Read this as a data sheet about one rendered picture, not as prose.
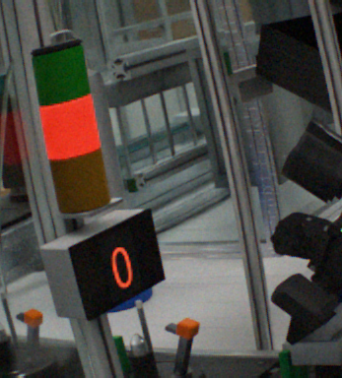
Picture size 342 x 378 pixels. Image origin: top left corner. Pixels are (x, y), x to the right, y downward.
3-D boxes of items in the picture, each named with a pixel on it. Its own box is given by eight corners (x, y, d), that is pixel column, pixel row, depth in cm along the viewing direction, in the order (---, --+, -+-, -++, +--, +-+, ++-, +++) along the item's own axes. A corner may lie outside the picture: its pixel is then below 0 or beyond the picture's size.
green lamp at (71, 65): (102, 90, 102) (93, 41, 101) (67, 102, 99) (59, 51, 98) (61, 96, 105) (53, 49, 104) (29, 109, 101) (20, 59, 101)
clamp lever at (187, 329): (191, 372, 129) (201, 322, 126) (182, 379, 128) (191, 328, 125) (167, 362, 131) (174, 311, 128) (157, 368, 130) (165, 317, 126)
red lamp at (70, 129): (111, 143, 103) (102, 91, 102) (77, 157, 100) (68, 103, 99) (70, 147, 106) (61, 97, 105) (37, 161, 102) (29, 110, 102)
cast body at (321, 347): (358, 349, 117) (352, 291, 115) (341, 365, 113) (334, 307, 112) (295, 349, 121) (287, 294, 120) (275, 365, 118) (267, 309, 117)
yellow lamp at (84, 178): (122, 197, 104) (111, 144, 103) (89, 213, 101) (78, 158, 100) (81, 199, 107) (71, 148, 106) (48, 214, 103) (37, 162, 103)
